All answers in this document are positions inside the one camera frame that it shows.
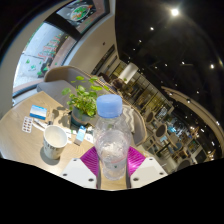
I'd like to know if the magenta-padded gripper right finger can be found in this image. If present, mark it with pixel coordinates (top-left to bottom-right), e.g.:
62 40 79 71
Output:
126 145 169 190

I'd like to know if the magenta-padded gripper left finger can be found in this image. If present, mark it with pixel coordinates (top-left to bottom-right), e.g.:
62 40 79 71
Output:
59 146 102 190

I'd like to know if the clear blue-capped water bottle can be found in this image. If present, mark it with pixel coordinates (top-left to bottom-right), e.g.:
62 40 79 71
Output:
93 93 133 182

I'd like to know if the small blue white carton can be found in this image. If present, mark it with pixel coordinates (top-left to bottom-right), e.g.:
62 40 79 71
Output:
73 125 88 147

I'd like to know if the white mug with dark lettering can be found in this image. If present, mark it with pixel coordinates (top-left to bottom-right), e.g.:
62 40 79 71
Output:
42 124 69 160

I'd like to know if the group of dining chairs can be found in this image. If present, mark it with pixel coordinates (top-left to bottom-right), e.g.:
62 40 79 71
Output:
143 109 214 171

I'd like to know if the grey white chevron pillow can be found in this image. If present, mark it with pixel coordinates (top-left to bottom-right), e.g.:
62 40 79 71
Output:
121 105 136 134

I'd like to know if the white paper wrapper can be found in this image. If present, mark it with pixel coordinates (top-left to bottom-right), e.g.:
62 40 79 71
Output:
32 118 51 132

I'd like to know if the green potted plant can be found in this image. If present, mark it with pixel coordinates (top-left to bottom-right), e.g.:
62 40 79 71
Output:
60 75 104 128

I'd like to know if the blue and white flat box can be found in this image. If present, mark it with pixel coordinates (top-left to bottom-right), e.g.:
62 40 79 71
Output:
29 104 48 121

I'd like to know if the person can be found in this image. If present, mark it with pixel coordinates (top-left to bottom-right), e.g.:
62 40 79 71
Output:
111 78 124 93

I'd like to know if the grey curved sofa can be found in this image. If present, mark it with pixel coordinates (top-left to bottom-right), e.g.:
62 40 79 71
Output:
36 65 148 148

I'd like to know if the window with festive decals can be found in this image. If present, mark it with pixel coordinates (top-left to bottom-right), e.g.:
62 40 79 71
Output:
12 0 111 98

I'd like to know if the group of ceiling lights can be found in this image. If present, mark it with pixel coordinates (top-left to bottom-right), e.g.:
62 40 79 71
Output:
133 8 224 128

